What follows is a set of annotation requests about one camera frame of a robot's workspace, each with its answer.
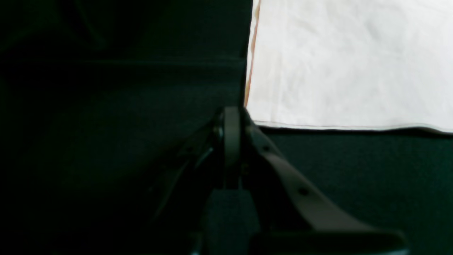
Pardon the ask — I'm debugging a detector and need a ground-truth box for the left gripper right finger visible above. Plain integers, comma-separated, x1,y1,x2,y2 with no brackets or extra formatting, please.
242,109,407,255

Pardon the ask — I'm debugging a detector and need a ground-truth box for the pink T-shirt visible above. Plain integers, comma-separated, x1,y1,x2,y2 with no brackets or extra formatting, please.
245,0,453,134

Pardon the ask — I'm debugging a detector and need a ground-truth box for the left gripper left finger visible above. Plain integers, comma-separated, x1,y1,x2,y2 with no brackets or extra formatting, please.
149,107,241,255

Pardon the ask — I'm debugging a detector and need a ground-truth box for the black table cloth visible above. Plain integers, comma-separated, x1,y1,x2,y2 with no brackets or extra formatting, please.
1,0,452,255

